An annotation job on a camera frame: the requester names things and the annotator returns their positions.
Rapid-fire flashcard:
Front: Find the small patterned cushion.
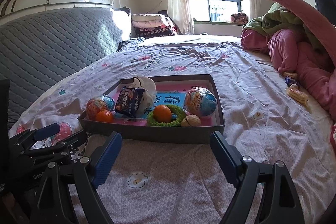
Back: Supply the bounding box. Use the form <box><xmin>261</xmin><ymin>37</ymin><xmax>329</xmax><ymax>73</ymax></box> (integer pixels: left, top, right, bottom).
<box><xmin>231</xmin><ymin>12</ymin><xmax>248</xmax><ymax>25</ymax></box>

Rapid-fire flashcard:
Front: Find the green fuzzy ring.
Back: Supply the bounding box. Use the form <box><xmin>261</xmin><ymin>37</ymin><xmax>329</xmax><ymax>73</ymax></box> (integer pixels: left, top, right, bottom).
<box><xmin>146</xmin><ymin>104</ymin><xmax>188</xmax><ymax>127</ymax></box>

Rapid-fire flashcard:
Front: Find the folded blanket stack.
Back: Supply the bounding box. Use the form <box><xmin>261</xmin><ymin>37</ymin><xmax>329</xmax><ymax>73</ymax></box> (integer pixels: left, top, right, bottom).
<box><xmin>131</xmin><ymin>14</ymin><xmax>181</xmax><ymax>39</ymax></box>

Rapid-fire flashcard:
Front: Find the small blue snack packet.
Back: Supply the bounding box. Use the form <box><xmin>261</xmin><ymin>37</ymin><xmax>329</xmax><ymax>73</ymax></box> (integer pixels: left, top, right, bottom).
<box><xmin>285</xmin><ymin>76</ymin><xmax>299</xmax><ymax>89</ymax></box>

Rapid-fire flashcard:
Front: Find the blue red surprise egg toy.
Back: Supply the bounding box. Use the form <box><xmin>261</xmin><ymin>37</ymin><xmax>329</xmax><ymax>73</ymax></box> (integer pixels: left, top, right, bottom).
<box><xmin>183</xmin><ymin>86</ymin><xmax>217</xmax><ymax>118</ymax></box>

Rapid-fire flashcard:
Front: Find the dark shallow cardboard box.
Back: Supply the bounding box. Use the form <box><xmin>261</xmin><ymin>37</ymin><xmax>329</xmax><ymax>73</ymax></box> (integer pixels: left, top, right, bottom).
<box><xmin>78</xmin><ymin>75</ymin><xmax>225</xmax><ymax>144</ymax></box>

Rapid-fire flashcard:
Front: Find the pink pillow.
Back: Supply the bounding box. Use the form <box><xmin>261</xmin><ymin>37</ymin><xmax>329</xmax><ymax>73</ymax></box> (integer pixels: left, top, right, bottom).
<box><xmin>271</xmin><ymin>0</ymin><xmax>336</xmax><ymax>65</ymax></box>

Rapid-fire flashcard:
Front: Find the black television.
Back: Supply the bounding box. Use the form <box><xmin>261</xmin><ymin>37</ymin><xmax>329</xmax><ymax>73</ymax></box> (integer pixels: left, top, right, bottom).
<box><xmin>315</xmin><ymin>0</ymin><xmax>336</xmax><ymax>25</ymax></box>

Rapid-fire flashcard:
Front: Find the white drawstring pouch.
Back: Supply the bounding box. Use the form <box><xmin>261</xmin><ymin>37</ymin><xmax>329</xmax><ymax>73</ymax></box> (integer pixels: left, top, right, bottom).
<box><xmin>130</xmin><ymin>76</ymin><xmax>157</xmax><ymax>118</ymax></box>

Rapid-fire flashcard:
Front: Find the grey quilted headboard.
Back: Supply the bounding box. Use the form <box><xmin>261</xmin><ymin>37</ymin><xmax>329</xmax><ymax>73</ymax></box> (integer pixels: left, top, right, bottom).
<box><xmin>1</xmin><ymin>7</ymin><xmax>131</xmax><ymax>128</ymax></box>

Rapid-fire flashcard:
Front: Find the green blanket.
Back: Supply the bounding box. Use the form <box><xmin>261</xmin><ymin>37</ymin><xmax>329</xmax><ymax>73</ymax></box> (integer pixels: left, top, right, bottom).
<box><xmin>243</xmin><ymin>2</ymin><xmax>324</xmax><ymax>50</ymax></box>

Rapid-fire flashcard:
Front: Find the orange mandarin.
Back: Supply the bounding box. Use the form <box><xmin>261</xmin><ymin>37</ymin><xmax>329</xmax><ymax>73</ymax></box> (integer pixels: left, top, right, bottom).
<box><xmin>95</xmin><ymin>110</ymin><xmax>114</xmax><ymax>123</ymax></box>
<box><xmin>153</xmin><ymin>105</ymin><xmax>172</xmax><ymax>123</ymax></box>

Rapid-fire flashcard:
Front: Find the blue cookie packet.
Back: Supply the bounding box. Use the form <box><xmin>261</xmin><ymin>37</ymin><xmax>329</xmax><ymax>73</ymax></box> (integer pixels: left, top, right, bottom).
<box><xmin>114</xmin><ymin>87</ymin><xmax>145</xmax><ymax>118</ymax></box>

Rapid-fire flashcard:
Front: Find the brown walnut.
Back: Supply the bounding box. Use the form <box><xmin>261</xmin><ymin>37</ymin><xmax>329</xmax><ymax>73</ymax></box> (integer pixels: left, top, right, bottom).
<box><xmin>181</xmin><ymin>114</ymin><xmax>202</xmax><ymax>127</ymax></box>

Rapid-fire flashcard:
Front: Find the pink crumpled duvet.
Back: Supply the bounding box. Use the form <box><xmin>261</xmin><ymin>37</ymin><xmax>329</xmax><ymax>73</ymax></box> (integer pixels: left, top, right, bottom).
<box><xmin>240</xmin><ymin>29</ymin><xmax>335</xmax><ymax>120</ymax></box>

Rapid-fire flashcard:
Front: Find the yellow biscuit packet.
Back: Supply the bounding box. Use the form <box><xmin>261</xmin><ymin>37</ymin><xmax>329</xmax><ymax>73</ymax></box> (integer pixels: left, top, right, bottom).
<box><xmin>285</xmin><ymin>86</ymin><xmax>308</xmax><ymax>106</ymax></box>

